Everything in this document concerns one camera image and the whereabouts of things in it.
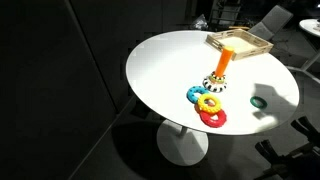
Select black white green knobbed ring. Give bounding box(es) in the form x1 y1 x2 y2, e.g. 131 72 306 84
208 71 227 85

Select orange stand with striped base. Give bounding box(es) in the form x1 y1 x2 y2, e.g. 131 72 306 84
202 45 235 93

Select crumpled plastic bag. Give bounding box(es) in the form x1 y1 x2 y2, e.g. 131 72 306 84
191 13 210 31

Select dark metal rack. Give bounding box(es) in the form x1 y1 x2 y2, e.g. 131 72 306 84
208 0 243 30

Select wooden slatted tray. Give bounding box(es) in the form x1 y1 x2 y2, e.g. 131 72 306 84
204 28 275 62

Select grey chair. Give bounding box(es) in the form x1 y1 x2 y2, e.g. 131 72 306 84
248 4 294 43

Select grey metal legs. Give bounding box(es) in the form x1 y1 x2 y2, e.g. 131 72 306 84
285 49 320 84

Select black and purple clamp equipment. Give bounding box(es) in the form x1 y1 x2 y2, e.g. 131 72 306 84
254 115 320 180

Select small white round table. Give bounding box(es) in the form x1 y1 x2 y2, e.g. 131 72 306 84
298 18 320 38

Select blue dotted ring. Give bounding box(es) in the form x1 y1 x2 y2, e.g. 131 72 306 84
186 85 210 104

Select small orange ring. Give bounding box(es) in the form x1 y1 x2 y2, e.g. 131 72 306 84
194 103 204 115

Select yellow bumpy ring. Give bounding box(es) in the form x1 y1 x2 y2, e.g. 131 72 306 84
197 93 222 115

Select white table pedestal base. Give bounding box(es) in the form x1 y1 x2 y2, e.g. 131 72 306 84
156 119 210 167

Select red ring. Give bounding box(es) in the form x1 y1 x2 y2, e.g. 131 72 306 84
198 108 228 129

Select dark green thin ring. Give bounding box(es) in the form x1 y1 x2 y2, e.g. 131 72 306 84
249 95 268 110

